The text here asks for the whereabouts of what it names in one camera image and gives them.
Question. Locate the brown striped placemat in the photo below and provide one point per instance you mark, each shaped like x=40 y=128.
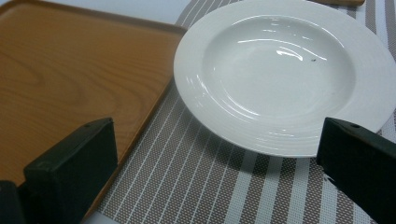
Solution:
x=199 y=186

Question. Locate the white deep plate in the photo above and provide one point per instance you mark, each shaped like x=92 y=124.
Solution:
x=274 y=77

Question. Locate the wooden tray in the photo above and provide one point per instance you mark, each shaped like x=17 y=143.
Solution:
x=71 y=81

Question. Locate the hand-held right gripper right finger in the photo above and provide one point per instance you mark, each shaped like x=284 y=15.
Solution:
x=361 y=161

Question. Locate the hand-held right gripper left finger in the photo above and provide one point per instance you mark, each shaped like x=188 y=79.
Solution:
x=73 y=168

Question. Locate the wooden board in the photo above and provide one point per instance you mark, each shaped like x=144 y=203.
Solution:
x=341 y=2

